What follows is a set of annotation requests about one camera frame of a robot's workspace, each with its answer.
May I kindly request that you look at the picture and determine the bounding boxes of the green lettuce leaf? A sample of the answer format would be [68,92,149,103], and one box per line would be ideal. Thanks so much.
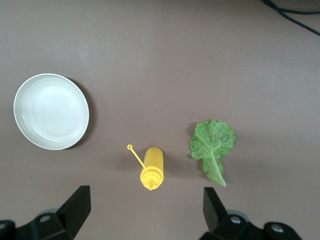
[189,119,237,187]

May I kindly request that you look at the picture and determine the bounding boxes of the beige round plate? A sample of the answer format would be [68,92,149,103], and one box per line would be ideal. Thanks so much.
[13,73,90,151]

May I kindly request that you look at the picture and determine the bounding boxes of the black cable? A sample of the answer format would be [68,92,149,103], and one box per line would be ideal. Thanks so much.
[261,0,320,36]
[276,6,320,15]

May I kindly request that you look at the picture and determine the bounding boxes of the yellow squeeze bottle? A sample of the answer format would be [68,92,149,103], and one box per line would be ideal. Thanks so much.
[126,144,165,191]

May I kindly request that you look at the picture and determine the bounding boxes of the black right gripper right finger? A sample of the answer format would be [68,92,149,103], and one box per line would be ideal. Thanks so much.
[198,186,305,240]

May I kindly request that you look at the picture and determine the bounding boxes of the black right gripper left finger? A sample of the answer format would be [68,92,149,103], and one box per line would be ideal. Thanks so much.
[0,185,91,240]

